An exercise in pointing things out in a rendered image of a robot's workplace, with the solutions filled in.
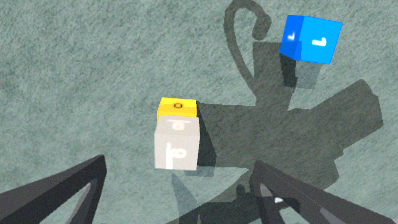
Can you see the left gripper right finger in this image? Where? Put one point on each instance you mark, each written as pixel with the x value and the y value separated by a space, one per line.
pixel 313 204

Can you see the yellow block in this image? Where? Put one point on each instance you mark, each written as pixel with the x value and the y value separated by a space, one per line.
pixel 177 107

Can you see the blue block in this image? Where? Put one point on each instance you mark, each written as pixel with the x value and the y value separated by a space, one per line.
pixel 310 39

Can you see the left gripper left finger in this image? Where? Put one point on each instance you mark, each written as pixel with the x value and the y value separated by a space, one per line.
pixel 33 202

